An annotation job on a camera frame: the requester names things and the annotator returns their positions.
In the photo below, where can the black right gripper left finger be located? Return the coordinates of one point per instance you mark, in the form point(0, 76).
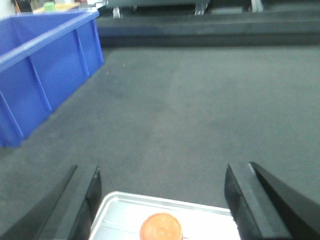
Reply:
point(67, 212)

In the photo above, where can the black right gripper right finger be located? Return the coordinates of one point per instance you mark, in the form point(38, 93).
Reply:
point(265, 208)

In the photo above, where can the orange cylindrical capacitor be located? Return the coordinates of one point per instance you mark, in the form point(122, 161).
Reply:
point(161, 226)

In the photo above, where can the dark conveyor belt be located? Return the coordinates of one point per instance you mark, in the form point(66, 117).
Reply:
point(166, 121)

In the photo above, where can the blue bin on conveyor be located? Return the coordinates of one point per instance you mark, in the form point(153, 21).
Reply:
point(44, 58)

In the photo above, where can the white plastic tray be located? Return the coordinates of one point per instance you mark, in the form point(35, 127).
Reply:
point(121, 215)

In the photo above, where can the green cup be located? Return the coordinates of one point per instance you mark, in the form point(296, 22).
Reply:
point(49, 6)

